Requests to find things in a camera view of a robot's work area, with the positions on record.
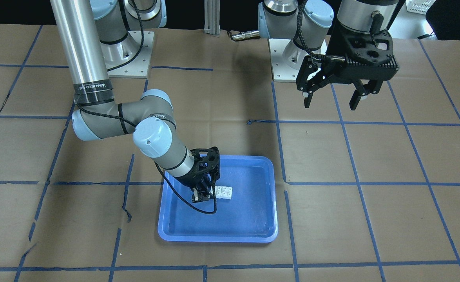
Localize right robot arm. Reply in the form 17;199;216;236
51;0;220;203

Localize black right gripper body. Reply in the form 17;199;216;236
175;147;220;191

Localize brown paper table cover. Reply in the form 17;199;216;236
0;25;460;282

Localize aluminium frame post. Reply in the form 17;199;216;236
203;0;221;37

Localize white smooth block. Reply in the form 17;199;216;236
210;186;223;199

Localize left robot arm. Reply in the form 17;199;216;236
257;0;400;111

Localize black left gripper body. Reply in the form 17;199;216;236
296;28;399;91

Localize blue plastic tray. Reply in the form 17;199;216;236
157;155;279;243

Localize white studded block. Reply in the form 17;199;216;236
221;186;233;200

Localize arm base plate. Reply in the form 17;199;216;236
100;31;155;79
269;39;307;83

